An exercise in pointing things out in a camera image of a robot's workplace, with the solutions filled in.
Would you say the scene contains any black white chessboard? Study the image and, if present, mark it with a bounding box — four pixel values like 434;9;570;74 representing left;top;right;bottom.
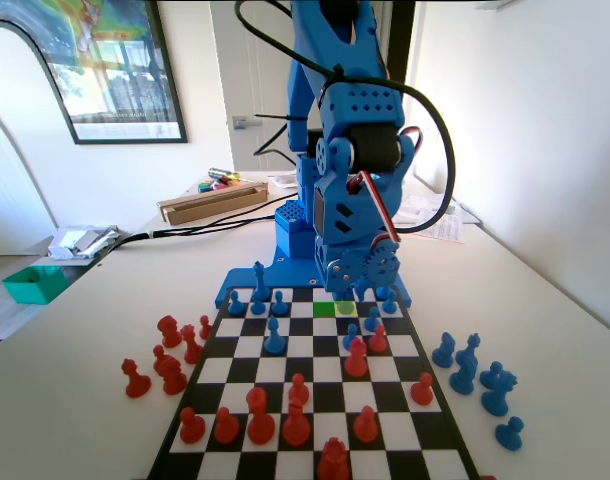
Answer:
145;285;481;480

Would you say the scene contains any blue king chess piece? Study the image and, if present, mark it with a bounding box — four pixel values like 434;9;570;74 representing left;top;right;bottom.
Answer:
251;260;272;304

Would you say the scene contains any blue knight chess piece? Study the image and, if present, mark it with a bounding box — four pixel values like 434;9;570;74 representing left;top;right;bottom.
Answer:
431;331;456;368
481;370;518;417

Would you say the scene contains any red rook chess piece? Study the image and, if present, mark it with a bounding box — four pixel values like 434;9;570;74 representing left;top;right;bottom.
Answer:
317;437;350;480

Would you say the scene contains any printed paper sheet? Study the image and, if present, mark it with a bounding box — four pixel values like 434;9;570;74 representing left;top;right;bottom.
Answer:
414;209;466;245

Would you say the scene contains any white paper sheet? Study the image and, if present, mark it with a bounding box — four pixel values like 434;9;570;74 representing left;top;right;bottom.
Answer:
404;193;481;226

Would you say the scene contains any long cardboard box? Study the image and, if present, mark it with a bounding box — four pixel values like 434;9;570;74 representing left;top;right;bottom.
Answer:
156;181;270;226

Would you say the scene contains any pile of papers and foil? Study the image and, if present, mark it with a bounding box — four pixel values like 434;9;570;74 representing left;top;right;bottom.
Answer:
47;224;122;261

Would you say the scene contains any black framed poster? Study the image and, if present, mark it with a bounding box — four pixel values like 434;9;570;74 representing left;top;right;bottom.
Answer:
0;0;189;146

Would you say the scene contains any green plastic bin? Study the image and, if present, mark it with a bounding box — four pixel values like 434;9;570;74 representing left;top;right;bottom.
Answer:
1;264;69;305

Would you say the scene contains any red white servo wire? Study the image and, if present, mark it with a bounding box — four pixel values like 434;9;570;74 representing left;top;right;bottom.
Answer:
348;127;422;246

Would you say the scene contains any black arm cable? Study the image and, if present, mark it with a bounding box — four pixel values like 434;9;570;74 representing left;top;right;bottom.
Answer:
234;0;457;234

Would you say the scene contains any black table cable bundle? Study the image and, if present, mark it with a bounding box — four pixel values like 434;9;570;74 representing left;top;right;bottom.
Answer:
99;212;281;266

